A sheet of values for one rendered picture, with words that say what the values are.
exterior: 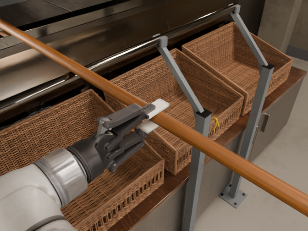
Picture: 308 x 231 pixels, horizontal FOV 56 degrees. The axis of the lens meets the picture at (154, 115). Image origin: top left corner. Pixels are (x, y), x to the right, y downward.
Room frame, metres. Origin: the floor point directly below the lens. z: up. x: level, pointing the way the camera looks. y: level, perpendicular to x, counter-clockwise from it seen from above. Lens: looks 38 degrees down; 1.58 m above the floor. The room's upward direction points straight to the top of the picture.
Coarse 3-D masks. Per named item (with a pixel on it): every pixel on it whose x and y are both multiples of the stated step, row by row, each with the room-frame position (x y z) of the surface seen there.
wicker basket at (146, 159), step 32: (96, 96) 1.07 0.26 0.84; (32, 128) 0.89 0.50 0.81; (64, 128) 0.97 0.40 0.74; (96, 128) 1.05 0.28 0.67; (0, 160) 0.77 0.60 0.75; (32, 160) 0.83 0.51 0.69; (128, 160) 0.91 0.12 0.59; (160, 160) 0.78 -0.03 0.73; (96, 192) 0.74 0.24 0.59; (128, 192) 0.66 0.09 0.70; (96, 224) 0.55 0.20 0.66
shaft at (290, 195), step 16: (16, 32) 0.91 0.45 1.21; (48, 48) 0.79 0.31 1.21; (64, 64) 0.71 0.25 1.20; (96, 80) 0.62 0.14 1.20; (112, 96) 0.57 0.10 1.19; (128, 96) 0.54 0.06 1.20; (160, 112) 0.48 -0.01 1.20; (176, 128) 0.44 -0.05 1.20; (192, 144) 0.40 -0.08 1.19; (208, 144) 0.39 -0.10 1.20; (224, 160) 0.36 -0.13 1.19; (240, 160) 0.35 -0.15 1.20; (256, 176) 0.32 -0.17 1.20; (272, 176) 0.31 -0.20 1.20; (272, 192) 0.29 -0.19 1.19; (288, 192) 0.28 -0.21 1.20; (304, 208) 0.26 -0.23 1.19
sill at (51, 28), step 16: (112, 0) 1.34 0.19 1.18; (128, 0) 1.34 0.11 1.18; (144, 0) 1.41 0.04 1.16; (64, 16) 1.13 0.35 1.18; (80, 16) 1.15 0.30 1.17; (96, 16) 1.21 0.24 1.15; (0, 32) 0.98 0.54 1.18; (32, 32) 1.01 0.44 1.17; (48, 32) 1.05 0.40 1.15; (0, 48) 0.92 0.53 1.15
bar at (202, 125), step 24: (192, 24) 1.08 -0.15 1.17; (240, 24) 1.26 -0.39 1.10; (144, 48) 0.89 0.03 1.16; (72, 72) 0.70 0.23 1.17; (264, 72) 1.14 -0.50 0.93; (24, 96) 0.60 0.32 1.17; (192, 96) 0.84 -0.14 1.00; (264, 96) 1.14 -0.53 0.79; (192, 168) 0.80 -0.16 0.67; (192, 192) 0.79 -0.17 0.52; (240, 192) 1.17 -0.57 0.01; (192, 216) 0.79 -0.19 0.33
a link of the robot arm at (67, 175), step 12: (48, 156) 0.33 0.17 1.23; (60, 156) 0.33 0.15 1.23; (72, 156) 0.33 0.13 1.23; (48, 168) 0.30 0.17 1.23; (60, 168) 0.31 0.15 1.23; (72, 168) 0.31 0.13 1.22; (60, 180) 0.29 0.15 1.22; (72, 180) 0.30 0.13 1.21; (84, 180) 0.31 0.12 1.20; (60, 192) 0.28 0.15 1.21; (72, 192) 0.29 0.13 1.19
